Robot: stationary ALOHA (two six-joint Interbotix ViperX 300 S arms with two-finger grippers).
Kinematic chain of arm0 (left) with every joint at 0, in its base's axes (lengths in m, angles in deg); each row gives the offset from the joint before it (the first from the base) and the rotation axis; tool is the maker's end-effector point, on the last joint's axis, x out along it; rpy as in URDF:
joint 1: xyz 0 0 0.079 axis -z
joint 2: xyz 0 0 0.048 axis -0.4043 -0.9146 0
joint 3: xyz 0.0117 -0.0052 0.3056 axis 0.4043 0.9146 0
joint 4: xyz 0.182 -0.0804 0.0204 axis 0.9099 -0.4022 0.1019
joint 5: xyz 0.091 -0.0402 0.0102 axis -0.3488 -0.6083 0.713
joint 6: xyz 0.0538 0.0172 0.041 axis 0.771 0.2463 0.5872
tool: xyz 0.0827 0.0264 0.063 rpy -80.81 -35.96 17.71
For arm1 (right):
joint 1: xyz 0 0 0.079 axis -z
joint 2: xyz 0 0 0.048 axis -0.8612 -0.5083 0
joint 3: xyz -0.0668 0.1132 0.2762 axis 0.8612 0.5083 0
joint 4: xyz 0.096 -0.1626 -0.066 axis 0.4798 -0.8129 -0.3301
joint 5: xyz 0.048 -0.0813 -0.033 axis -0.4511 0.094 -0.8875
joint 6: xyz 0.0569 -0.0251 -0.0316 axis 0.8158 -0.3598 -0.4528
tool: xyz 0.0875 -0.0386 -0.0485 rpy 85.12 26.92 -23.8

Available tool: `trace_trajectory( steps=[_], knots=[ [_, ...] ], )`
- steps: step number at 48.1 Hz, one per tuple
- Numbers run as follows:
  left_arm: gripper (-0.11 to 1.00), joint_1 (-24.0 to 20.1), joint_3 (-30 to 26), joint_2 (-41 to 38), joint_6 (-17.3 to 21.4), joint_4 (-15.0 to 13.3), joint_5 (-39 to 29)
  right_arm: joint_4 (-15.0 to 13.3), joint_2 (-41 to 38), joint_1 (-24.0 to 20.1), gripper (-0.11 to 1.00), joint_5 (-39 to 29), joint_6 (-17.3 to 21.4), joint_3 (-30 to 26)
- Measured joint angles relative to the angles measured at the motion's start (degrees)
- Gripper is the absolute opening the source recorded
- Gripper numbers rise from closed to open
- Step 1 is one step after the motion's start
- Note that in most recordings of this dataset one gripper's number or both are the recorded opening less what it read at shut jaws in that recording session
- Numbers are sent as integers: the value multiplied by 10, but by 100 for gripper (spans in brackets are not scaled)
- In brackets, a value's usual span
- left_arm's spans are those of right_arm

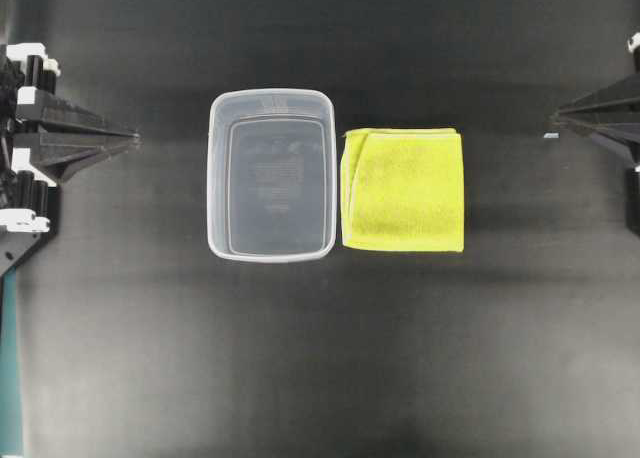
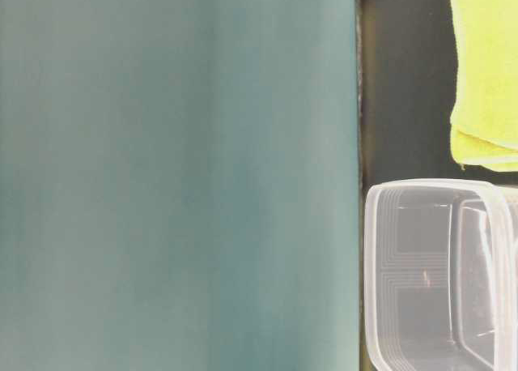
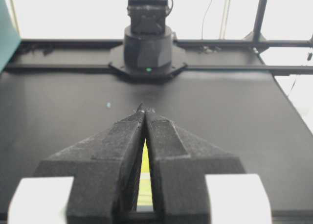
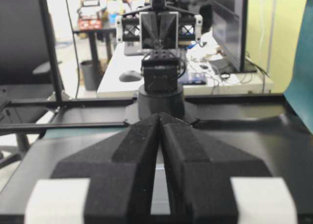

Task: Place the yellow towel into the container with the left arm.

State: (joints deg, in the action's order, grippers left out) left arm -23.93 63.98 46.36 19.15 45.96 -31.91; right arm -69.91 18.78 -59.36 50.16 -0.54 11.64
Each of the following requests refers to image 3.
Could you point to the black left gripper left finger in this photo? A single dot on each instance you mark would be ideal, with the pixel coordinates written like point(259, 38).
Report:
point(105, 167)

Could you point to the black vertical frame post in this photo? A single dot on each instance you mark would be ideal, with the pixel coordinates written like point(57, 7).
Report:
point(259, 20)

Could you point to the teal panel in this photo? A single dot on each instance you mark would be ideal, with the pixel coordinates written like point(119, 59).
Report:
point(9, 37)

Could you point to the black aluminium frame rail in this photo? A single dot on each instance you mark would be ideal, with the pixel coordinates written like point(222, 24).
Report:
point(106, 56)

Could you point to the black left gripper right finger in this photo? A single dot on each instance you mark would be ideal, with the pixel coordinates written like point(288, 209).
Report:
point(179, 161)

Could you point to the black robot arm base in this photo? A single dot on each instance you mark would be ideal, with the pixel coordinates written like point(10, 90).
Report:
point(148, 49)

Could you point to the yellow towel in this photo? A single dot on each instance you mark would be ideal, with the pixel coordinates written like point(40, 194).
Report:
point(145, 201)

